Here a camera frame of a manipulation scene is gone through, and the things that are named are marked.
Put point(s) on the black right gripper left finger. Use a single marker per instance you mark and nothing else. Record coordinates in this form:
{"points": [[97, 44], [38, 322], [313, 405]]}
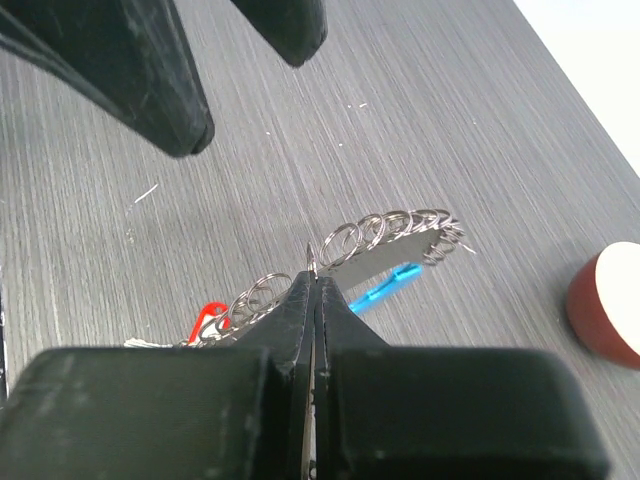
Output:
{"points": [[227, 412]]}

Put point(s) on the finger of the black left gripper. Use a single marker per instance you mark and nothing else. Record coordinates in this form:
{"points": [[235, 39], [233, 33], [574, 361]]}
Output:
{"points": [[295, 29], [131, 58]]}

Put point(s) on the red key tag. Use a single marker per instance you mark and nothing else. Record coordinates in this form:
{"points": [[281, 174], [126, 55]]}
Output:
{"points": [[212, 316]]}

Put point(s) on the yellow tag key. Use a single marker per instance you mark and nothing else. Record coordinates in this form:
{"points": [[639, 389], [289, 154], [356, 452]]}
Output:
{"points": [[310, 435]]}

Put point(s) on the red bowl white inside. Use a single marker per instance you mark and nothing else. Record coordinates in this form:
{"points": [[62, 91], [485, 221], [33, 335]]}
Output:
{"points": [[602, 304]]}

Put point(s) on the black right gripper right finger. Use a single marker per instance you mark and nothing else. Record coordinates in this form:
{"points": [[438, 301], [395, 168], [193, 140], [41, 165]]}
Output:
{"points": [[391, 412]]}

